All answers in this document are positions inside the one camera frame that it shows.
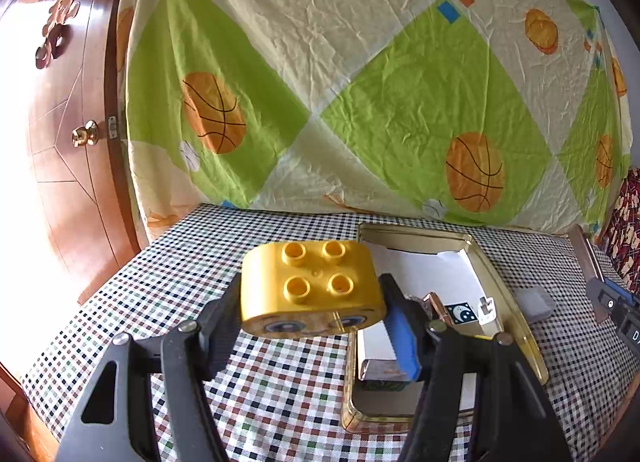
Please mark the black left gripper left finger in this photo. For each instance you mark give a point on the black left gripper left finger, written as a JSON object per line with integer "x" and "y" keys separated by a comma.
{"x": 114, "y": 419}

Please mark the brass door knob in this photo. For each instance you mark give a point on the brass door knob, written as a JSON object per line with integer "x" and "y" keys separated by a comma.
{"x": 85, "y": 135}

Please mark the gold metal tin box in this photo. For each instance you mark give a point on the gold metal tin box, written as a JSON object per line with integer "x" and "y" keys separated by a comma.
{"x": 450, "y": 275}

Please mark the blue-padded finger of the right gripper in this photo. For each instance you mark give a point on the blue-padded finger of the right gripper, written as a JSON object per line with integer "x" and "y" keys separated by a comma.
{"x": 611, "y": 301}

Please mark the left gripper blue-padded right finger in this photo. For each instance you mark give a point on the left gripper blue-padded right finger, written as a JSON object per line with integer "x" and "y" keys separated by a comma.
{"x": 513, "y": 419}

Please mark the wooden door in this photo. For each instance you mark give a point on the wooden door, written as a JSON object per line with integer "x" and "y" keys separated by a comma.
{"x": 59, "y": 65}

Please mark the red patterned fabric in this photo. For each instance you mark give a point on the red patterned fabric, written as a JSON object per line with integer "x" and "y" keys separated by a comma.
{"x": 622, "y": 237}

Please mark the checkered tablecloth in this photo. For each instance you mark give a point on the checkered tablecloth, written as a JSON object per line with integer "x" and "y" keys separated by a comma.
{"x": 281, "y": 399}

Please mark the yellow face toy brick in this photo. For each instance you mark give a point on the yellow face toy brick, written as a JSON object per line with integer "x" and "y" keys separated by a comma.
{"x": 305, "y": 289}

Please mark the white book-shaped box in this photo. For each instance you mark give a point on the white book-shaped box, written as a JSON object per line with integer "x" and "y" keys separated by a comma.
{"x": 376, "y": 358}

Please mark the sun picture toy block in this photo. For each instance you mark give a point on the sun picture toy block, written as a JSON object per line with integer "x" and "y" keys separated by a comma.
{"x": 480, "y": 320}

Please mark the basketball pattern bed sheet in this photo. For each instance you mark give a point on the basketball pattern bed sheet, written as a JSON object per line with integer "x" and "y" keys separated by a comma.
{"x": 509, "y": 113}

